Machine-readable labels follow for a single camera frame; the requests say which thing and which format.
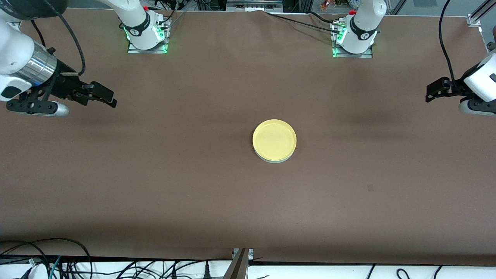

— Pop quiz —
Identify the looping black cable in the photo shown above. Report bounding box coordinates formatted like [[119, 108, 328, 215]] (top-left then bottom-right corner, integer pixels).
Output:
[[0, 238, 92, 279]]

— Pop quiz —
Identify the pale green round plate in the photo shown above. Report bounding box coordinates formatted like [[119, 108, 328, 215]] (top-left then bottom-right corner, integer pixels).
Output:
[[254, 149, 297, 164]]

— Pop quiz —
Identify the aluminium profile post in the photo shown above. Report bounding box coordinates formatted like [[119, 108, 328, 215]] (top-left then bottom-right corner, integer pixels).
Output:
[[223, 248, 250, 279]]

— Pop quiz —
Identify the brown table cover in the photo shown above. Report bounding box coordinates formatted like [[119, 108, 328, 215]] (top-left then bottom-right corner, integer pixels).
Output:
[[0, 8, 496, 268]]

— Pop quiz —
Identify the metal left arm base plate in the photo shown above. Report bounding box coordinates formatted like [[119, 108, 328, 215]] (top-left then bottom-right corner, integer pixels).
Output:
[[332, 21, 374, 59]]

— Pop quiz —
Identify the white lower shelf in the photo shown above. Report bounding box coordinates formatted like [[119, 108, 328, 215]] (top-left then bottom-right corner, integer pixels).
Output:
[[0, 259, 496, 279]]

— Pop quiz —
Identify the long black cable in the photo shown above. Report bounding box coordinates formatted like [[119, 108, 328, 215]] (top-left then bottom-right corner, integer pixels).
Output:
[[265, 12, 342, 32]]

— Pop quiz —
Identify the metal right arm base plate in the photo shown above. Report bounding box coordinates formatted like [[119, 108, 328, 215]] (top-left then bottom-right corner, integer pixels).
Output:
[[127, 17, 170, 54]]

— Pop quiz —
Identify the short thin black cable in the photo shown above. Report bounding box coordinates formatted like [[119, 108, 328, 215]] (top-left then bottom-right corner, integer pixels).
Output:
[[30, 19, 53, 53]]

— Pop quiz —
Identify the yellow round plate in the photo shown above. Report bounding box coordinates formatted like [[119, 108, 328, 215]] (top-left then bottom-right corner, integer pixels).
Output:
[[252, 119, 297, 161]]

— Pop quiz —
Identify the grey metal device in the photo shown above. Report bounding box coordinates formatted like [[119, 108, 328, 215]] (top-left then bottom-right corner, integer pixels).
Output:
[[226, 0, 283, 12]]

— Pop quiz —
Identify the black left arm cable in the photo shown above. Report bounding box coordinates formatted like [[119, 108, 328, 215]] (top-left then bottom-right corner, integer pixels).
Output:
[[439, 0, 463, 93]]

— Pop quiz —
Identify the aluminium corner profile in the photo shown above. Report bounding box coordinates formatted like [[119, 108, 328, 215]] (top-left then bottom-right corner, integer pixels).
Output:
[[467, 0, 496, 28]]

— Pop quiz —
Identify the green cable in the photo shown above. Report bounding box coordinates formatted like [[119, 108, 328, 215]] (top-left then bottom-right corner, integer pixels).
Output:
[[48, 256, 62, 279]]

